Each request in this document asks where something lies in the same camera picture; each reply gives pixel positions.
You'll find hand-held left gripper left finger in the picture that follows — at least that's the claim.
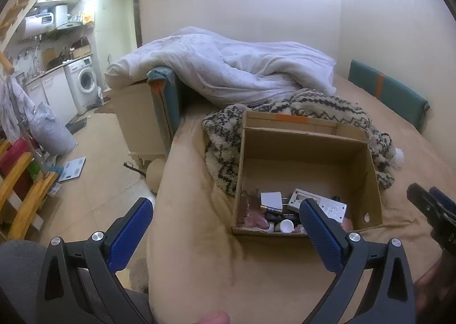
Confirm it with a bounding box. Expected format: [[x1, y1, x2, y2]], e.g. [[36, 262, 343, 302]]
[[36, 197, 154, 324]]

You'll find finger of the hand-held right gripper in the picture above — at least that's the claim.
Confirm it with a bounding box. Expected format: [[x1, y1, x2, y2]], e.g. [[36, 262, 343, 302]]
[[429, 187, 456, 218], [407, 183, 446, 235]]

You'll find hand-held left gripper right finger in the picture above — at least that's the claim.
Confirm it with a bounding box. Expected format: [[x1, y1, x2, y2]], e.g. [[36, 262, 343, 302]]
[[299, 197, 417, 324]]

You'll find white electronic device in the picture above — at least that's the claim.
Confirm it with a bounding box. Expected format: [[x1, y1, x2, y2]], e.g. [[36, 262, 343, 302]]
[[286, 188, 348, 226]]

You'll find pink heart-shaped case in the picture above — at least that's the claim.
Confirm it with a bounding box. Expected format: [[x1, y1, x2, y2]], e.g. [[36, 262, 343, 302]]
[[246, 213, 270, 230]]

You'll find pink translucent hair clip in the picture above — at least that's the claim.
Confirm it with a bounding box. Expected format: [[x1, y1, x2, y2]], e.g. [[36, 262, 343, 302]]
[[239, 188, 261, 228]]

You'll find person's right hand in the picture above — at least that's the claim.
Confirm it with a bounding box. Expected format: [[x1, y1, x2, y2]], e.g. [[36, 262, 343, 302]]
[[415, 262, 446, 310]]

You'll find person's left hand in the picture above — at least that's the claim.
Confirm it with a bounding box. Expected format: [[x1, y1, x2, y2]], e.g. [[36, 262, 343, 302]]
[[198, 311, 232, 324]]

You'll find beige round bed leg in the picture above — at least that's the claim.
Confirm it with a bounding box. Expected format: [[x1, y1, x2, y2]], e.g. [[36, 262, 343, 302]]
[[148, 159, 165, 193]]

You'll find bed with beige sheet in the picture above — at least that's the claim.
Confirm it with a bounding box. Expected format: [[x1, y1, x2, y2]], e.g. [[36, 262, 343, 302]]
[[148, 72, 456, 324]]

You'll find bathroom scale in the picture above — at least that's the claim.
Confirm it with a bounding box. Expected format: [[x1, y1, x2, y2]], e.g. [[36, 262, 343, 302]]
[[58, 156, 87, 183]]

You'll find teal cushion with orange stripe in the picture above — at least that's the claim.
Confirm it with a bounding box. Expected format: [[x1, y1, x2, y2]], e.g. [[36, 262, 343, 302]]
[[348, 59, 430, 134], [148, 65, 186, 148]]

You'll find yellow wooden rack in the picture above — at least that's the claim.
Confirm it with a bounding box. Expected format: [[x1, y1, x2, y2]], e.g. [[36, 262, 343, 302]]
[[0, 139, 58, 239]]

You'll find beige bed footboard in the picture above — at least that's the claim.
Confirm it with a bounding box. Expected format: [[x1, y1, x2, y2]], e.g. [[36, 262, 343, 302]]
[[107, 83, 172, 169]]

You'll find zigzag patterned knit blanket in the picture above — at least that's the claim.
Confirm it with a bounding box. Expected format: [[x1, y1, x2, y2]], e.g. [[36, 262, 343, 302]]
[[201, 89, 398, 196]]

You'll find grey stuffed bag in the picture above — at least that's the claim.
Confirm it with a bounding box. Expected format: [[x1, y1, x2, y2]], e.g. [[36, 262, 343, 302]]
[[27, 103, 77, 157]]

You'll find white kitchen cabinet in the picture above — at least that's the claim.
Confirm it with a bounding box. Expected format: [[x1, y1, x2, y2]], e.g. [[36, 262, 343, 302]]
[[25, 67, 77, 128]]

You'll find white washing machine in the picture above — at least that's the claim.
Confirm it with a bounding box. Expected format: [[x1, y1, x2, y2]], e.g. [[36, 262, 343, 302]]
[[64, 56, 98, 116]]

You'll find white hanging cloth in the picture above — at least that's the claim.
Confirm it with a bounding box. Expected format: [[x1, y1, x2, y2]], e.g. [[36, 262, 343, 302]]
[[0, 78, 34, 143]]

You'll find small cardboard box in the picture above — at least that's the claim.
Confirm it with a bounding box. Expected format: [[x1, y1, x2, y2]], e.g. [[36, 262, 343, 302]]
[[69, 44, 91, 60]]

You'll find white duvet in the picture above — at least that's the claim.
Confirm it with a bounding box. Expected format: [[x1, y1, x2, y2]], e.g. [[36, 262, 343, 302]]
[[105, 26, 337, 107]]

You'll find white cylindrical tank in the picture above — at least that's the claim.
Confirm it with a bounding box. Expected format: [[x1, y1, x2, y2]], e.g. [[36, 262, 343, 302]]
[[53, 5, 68, 29]]

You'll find white water heater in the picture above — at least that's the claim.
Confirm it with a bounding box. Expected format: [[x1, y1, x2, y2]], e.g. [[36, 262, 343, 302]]
[[18, 12, 56, 39]]

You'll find wooden staircase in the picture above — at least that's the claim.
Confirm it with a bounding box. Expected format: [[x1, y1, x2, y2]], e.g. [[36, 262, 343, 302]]
[[0, 0, 40, 54]]

